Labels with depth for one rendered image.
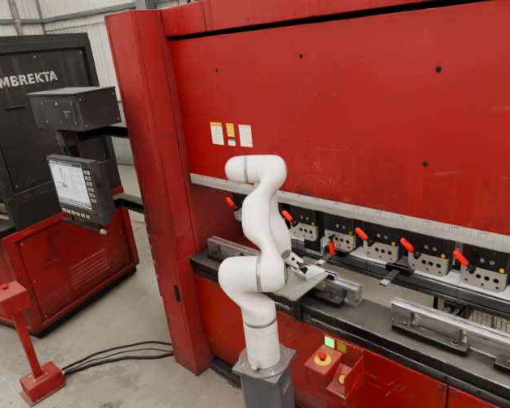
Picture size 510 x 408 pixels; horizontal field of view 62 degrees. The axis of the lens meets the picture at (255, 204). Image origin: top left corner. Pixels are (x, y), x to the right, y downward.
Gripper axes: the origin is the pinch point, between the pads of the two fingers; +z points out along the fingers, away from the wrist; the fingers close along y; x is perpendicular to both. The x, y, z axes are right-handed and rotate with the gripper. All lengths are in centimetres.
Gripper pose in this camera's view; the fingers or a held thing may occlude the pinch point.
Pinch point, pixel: (299, 267)
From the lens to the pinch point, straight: 208.5
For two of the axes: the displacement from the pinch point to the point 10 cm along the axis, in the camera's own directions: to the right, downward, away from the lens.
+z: 5.8, 5.3, 6.2
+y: -6.1, -2.2, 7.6
